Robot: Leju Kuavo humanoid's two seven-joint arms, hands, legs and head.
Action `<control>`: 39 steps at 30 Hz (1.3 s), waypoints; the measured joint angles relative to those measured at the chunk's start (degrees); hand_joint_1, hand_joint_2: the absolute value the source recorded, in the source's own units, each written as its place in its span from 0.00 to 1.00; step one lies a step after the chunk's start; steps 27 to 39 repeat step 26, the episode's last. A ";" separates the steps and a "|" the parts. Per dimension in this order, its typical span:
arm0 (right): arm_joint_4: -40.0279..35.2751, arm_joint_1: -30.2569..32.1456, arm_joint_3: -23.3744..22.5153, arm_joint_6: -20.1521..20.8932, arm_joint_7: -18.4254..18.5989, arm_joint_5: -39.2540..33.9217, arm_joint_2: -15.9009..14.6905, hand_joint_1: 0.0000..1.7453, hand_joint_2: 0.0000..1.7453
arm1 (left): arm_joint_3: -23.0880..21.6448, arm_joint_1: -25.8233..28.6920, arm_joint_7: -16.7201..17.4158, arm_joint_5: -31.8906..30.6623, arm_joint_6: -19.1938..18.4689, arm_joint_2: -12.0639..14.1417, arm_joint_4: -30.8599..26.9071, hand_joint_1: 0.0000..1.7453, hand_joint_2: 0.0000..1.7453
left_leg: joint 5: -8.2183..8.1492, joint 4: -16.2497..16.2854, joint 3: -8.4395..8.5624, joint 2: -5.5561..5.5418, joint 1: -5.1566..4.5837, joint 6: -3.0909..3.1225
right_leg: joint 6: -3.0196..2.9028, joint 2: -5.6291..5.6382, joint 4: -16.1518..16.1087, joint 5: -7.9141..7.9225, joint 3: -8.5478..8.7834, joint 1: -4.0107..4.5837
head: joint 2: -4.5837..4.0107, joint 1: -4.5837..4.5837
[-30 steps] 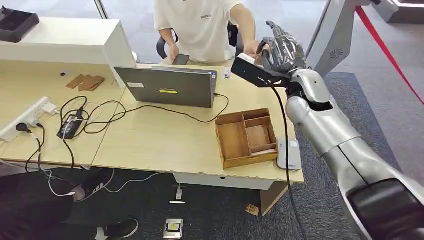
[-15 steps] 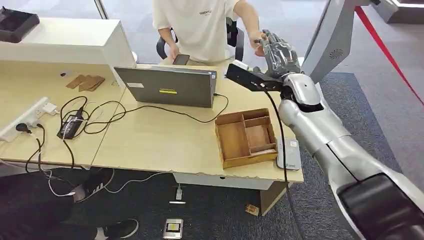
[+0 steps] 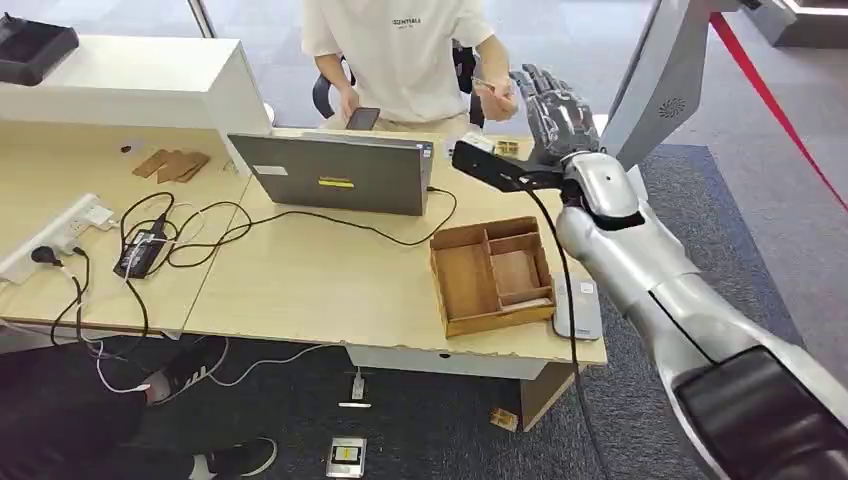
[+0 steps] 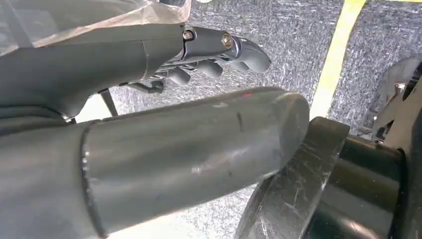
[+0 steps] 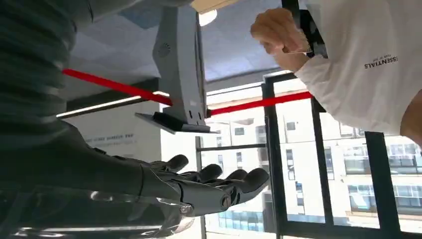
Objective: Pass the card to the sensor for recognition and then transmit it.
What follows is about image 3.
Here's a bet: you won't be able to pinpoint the black laptop power cable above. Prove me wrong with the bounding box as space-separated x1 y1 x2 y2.
119 186 460 270

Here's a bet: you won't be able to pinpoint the black tray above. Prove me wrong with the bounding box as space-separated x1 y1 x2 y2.
0 12 81 88

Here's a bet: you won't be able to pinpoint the black foot white stripes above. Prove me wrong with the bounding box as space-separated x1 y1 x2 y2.
142 344 227 407

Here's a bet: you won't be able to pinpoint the metal pole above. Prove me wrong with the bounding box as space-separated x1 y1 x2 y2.
186 0 218 40

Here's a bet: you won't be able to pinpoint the brown wooden pieces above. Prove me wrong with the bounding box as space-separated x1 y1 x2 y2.
131 148 213 185

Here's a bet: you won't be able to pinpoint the white cabinet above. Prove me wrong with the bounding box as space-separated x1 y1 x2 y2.
0 34 274 178

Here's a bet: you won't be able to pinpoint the white floor cable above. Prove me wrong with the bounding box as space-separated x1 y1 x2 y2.
84 336 347 396

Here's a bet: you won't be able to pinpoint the black power adapter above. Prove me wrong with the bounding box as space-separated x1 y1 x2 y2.
112 213 171 280

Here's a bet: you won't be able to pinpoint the person's hand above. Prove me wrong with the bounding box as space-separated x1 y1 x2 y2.
476 75 521 123
338 85 363 125

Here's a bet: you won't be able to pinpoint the dark smartphone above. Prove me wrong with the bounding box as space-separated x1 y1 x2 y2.
345 106 383 132

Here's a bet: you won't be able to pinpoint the grey platform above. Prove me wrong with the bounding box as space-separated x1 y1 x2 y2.
761 0 848 50

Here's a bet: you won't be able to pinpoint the white power strip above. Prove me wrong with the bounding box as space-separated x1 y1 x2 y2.
0 192 102 286

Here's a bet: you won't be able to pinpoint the grey laptop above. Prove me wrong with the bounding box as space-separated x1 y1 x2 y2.
227 131 437 218

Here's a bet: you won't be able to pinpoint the person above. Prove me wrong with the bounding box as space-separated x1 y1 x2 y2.
300 0 522 134

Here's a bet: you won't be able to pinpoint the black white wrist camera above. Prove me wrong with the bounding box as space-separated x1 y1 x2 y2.
451 131 566 195

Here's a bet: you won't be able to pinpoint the white floor connector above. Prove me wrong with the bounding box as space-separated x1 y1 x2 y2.
337 370 374 410

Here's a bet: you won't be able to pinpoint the white desk front panel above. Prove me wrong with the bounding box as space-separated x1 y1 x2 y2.
345 345 552 383

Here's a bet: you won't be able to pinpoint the wooden desk side panel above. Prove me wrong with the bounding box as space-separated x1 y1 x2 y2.
519 362 578 434

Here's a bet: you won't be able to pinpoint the black plug with cable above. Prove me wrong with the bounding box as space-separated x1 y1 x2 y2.
29 245 92 346

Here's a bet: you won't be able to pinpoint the black foot white sole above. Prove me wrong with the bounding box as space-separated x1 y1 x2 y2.
207 436 280 480

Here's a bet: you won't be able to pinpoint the white grey card reader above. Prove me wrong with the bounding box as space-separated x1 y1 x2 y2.
551 274 605 343

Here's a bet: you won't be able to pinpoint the wooden compartment box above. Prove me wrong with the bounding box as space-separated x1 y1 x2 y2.
428 215 558 340

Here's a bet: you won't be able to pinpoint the person's right hand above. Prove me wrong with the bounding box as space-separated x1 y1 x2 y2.
338 85 363 125

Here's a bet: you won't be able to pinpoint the grey kiosk stand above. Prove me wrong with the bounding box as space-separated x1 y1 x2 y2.
598 0 745 173

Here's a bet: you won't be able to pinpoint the metal floor outlet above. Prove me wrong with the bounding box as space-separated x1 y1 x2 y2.
324 436 368 480

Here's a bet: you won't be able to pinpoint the person's left hand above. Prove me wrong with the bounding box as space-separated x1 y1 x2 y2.
476 75 521 123

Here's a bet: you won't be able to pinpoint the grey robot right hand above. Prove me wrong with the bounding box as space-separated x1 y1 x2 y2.
509 63 602 168

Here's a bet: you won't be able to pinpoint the small wooden floor block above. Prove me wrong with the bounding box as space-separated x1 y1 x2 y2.
488 407 520 434

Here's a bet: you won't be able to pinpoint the white plug adapter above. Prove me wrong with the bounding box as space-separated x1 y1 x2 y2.
82 203 119 232

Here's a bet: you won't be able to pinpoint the red barrier tape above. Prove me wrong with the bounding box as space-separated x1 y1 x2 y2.
708 11 848 215

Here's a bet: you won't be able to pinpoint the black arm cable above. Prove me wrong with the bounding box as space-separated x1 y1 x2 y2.
525 188 612 480

